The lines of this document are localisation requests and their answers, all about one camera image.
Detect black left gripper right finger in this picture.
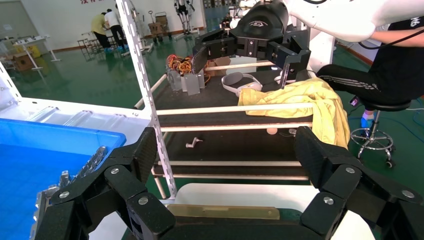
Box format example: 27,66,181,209
294,125,424,240

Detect small silver metal fitting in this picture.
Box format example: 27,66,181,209
185,136,204,149

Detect person in yellow shirt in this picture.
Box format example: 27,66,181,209
90,12,112,51

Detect seated person in black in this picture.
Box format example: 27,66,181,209
316,16,424,131

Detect blue plastic bin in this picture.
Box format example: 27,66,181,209
0,118,127,240

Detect white desk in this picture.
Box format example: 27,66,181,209
11,34,62,71

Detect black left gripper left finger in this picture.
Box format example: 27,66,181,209
34,126,176,240

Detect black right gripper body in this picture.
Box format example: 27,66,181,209
230,1,290,61

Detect small open cardboard box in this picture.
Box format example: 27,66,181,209
205,56,233,77

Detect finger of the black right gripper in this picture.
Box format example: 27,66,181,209
192,29,238,75
266,41,312,90

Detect yellow waste bin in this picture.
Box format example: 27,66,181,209
26,45,42,60

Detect black rolling stool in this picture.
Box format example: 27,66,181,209
350,99,412,169

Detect white slotted shelf rack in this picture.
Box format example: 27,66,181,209
0,0,178,201

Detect person in white shirt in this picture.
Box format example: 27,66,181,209
104,8,129,51

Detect humanoid robot legs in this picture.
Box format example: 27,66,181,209
172,0,197,36

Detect yellow cloth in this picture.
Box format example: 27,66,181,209
237,77,351,150

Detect brown cardboard box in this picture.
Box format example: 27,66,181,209
12,52,35,72

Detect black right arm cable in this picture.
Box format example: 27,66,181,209
357,28,424,51

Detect hand trolley with box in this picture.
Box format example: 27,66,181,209
147,10,173,43

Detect grey metal bracket part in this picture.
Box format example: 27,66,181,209
70,146,109,182
58,169,71,189

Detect orange yellow cable bundle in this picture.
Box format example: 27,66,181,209
165,53,195,75

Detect white VR headset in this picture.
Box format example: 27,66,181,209
221,72,264,98

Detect grey metal box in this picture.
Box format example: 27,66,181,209
166,69,184,92
183,72,202,97

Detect white robot torso column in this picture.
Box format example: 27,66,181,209
308,28,336,79

